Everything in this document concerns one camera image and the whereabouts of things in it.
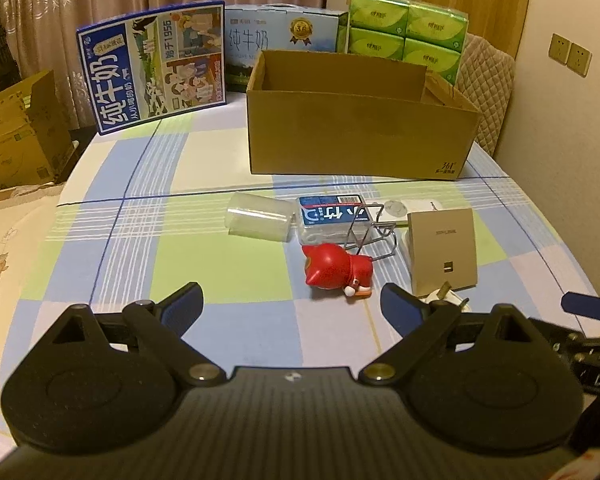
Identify gold TP-LINK wall panel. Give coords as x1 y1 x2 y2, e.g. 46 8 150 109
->
404 208 478 297

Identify metal wire stand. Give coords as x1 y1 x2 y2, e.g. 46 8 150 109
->
342 198 398 261

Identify red cat figurine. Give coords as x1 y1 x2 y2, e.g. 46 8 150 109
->
301 243 374 298

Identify white remote control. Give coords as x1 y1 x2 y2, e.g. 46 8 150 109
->
379 198 443 226

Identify blue labelled plastic box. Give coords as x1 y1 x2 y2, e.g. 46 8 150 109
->
297 195 370 245

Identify clear plastic cup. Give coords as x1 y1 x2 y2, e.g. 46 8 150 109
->
224 193 296 243

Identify checkered tablecloth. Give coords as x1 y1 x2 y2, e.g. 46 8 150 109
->
0 91 600 466

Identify cardboard boxes on floor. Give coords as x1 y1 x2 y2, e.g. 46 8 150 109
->
0 70 74 190

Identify brown cardboard box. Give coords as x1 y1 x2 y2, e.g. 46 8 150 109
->
246 50 481 180

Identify dark blue milk carton box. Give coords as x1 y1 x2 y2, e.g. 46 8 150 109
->
76 0 226 134

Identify green tissue pack bundle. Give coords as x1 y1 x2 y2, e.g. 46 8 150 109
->
346 0 469 84

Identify light blue milk carton box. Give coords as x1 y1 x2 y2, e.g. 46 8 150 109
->
224 3 348 92

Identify gold wall socket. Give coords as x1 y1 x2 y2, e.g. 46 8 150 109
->
548 34 593 77

